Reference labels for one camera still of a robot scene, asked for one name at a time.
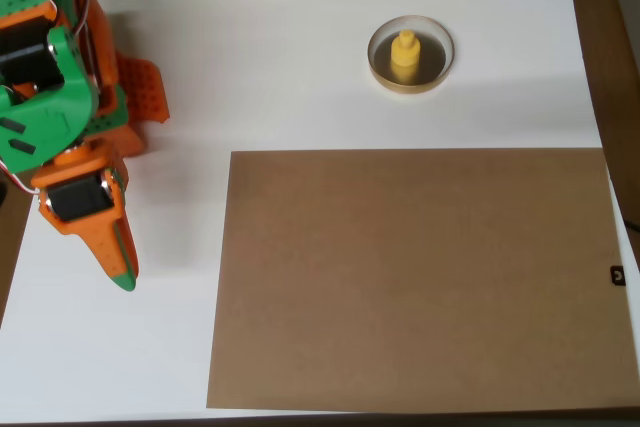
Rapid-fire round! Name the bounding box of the small yellow plastic peg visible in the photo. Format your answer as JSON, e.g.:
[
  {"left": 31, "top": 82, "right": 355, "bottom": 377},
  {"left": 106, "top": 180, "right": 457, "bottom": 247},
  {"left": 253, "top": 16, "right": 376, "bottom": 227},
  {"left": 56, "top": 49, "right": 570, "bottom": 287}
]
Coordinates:
[{"left": 389, "top": 29, "right": 422, "bottom": 84}]

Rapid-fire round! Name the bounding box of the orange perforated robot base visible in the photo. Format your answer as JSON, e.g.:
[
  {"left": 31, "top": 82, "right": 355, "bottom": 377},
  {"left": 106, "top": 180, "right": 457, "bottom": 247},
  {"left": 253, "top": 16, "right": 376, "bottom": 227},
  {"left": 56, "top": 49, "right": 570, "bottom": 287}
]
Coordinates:
[{"left": 92, "top": 54, "right": 171, "bottom": 158}]

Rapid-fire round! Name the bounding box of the gold-rimmed round bowl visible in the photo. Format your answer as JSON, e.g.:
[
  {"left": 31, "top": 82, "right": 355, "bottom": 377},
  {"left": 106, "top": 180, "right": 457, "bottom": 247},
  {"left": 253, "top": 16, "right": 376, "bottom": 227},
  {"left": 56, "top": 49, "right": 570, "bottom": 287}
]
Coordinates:
[{"left": 367, "top": 14, "right": 456, "bottom": 97}]

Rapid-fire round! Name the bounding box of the large white paper sheet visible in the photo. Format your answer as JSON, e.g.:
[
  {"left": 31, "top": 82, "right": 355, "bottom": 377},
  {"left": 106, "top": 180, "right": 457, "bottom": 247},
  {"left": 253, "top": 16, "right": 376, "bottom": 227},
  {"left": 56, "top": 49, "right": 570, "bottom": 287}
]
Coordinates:
[{"left": 0, "top": 0, "right": 640, "bottom": 423}]

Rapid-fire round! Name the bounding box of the brown cardboard sheet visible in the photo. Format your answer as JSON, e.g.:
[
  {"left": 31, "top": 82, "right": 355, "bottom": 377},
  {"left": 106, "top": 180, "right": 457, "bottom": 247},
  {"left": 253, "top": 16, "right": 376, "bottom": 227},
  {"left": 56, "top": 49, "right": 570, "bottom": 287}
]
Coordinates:
[{"left": 205, "top": 147, "right": 632, "bottom": 411}]

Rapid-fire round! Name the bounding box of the red white servo cable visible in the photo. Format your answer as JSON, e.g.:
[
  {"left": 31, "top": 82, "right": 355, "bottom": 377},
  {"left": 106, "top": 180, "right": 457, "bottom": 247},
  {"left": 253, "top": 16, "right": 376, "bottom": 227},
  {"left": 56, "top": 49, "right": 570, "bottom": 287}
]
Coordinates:
[{"left": 0, "top": 156, "right": 41, "bottom": 199}]

